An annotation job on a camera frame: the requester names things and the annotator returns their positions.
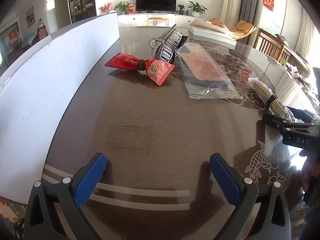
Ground glass display cabinet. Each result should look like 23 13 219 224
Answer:
67 0 97 24

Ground red flower bouquet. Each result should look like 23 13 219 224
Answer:
99 2 112 14

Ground green leafy potted plant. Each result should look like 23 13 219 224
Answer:
114 1 129 15

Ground black flat television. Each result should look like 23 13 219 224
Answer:
136 0 177 13

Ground red snack packet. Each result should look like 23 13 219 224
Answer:
104 53 177 87

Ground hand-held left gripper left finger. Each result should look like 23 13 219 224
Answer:
24 152 107 240

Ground white partition board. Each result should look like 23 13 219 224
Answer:
0 12 120 205

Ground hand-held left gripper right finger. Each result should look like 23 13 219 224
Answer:
209 153 292 240

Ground lounge chair orange cushions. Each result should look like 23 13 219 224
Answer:
209 17 257 41

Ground white television cabinet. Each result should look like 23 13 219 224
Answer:
117 14 204 28

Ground framed wall picture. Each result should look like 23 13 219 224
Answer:
26 6 35 28

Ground grey curtain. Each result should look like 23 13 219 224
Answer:
241 0 259 28

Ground silver rhinestone hair accessory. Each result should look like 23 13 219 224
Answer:
149 24 188 64

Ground clear plastic packet pink card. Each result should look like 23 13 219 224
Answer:
178 41 244 99

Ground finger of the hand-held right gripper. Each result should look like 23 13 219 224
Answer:
262 112 316 136
287 106 320 123

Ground patterned rug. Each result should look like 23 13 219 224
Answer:
0 196 28 240

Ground person's right hand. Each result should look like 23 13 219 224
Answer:
301 150 320 193

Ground cream curtain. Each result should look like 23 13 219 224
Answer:
222 0 243 27

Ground large potted plant white pot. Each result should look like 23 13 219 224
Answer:
187 1 208 18

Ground cluttered wooden sideboard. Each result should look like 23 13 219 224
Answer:
282 39 313 80

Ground wooden stick bundle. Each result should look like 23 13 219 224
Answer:
247 76 291 121

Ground white flat box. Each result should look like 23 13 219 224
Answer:
189 20 237 46

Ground wooden chair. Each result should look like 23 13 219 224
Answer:
256 28 285 60

